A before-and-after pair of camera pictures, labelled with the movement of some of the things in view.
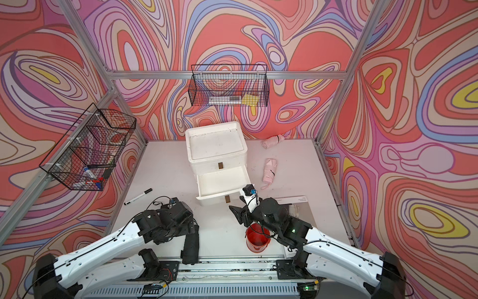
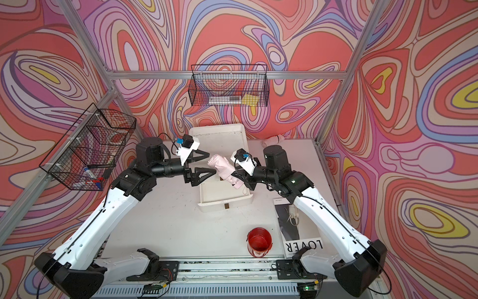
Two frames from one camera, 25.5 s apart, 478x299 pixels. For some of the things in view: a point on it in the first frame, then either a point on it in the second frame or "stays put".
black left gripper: (188, 225) -> (192, 178)
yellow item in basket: (250, 100) stays put
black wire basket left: (89, 149) stays put
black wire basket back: (229, 85) stays put
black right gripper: (241, 215) -> (247, 179)
